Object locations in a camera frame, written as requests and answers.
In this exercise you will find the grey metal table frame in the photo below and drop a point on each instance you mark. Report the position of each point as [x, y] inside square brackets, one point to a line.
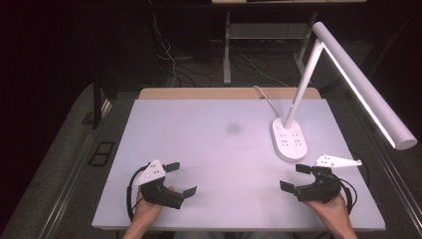
[227, 49]

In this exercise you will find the person's left hand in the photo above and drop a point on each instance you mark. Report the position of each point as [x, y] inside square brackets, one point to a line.
[147, 210]

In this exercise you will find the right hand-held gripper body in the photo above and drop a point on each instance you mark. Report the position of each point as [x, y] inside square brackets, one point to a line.
[320, 189]

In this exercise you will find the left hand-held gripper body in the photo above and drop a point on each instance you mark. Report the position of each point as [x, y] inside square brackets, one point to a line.
[158, 192]

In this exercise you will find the white desk lamp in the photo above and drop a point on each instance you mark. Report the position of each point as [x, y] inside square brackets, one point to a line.
[303, 86]

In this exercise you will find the grey metal rail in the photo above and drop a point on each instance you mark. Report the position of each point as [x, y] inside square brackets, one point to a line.
[71, 179]
[391, 172]

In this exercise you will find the person's right hand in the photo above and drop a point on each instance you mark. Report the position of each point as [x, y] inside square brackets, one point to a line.
[333, 210]

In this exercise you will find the black rectangular floor frame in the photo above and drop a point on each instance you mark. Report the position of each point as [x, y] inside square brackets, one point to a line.
[101, 153]

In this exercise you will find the dark metal post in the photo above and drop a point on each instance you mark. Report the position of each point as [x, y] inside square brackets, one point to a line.
[97, 103]

